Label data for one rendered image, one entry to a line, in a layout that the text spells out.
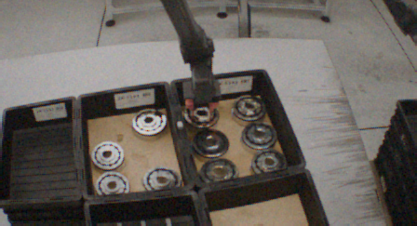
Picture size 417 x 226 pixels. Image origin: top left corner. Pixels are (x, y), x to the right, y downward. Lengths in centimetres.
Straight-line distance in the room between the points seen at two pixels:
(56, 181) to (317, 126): 93
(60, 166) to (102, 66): 63
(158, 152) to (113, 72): 57
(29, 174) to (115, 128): 36
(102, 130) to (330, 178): 75
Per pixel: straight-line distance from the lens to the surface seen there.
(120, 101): 142
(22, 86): 189
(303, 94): 174
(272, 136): 136
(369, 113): 282
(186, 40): 113
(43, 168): 137
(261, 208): 123
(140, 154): 134
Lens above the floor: 186
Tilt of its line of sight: 45 degrees down
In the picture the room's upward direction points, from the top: 2 degrees clockwise
